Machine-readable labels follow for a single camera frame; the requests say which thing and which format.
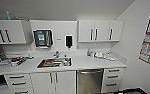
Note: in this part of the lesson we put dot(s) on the steel sink basin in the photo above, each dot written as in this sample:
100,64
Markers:
57,66

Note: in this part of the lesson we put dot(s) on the stainless steel dishwasher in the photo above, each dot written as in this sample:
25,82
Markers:
89,81

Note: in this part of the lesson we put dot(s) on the white mug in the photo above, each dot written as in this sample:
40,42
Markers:
65,62

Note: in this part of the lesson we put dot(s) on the white folded towel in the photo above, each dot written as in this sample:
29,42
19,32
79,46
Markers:
110,57

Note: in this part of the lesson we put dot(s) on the white double-door sink cabinet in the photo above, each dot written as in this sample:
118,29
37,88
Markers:
54,83

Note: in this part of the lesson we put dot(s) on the white drawer stack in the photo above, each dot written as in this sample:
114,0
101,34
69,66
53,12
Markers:
113,80
19,83

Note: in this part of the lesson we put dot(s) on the chrome faucet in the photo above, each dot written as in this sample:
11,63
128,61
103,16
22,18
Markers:
56,54

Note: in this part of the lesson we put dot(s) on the pale blue plastic bottle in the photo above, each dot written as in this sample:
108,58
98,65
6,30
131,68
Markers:
8,16

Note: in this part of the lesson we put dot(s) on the black-lid trash bin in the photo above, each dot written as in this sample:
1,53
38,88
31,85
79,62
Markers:
132,91

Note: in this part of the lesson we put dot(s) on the orange bowl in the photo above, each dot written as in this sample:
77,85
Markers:
49,62

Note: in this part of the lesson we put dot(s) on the small blue-label bottle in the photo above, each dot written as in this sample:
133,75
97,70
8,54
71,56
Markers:
89,53

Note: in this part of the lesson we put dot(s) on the red and black utensils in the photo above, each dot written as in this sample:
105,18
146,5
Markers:
18,61

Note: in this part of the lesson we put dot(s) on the black soap dispenser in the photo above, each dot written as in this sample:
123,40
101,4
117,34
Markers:
68,41

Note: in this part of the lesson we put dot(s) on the steel paper towel dispenser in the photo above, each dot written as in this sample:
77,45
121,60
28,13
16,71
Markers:
42,38

